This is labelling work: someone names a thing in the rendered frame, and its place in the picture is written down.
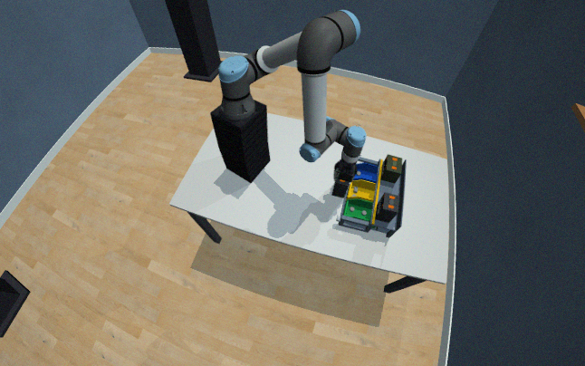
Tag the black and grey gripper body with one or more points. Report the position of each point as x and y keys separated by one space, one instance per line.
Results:
x=346 y=174

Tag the yellow open bin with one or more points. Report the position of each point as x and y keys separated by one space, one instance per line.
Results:
x=366 y=190

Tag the green open bin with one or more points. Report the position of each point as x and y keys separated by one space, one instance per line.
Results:
x=359 y=205

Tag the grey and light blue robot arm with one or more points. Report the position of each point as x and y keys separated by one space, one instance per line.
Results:
x=320 y=39

